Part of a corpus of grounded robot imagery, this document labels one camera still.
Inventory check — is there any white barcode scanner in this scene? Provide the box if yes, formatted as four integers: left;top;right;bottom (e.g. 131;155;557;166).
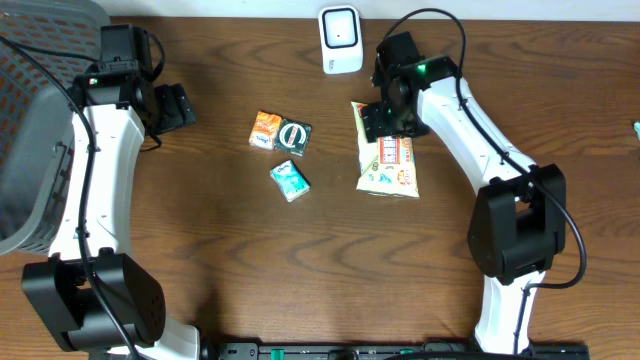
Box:
318;5;364;75

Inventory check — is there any dark green round-logo packet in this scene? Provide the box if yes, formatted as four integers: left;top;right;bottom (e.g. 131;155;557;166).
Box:
274;119;312;156

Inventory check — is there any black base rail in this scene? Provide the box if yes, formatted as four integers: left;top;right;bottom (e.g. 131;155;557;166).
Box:
200;340;591;360

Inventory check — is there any orange tissue pack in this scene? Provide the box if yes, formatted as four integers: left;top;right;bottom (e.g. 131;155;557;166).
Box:
249;111;283;150

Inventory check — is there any yellow snack bag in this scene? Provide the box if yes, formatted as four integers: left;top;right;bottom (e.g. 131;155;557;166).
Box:
351;102;420;198

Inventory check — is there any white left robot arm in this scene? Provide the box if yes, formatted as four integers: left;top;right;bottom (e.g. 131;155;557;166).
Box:
22;24;215;359

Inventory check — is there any teal tissue pack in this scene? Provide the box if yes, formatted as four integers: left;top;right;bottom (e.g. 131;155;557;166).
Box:
270;160;311;202

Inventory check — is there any mint green snack packet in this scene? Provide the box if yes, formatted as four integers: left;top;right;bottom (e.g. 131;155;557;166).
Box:
633;122;640;140

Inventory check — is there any grey plastic shopping basket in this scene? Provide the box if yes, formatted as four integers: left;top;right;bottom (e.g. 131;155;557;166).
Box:
1;0;110;255

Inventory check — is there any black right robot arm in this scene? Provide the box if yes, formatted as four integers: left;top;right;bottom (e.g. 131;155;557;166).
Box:
361;32;566;355

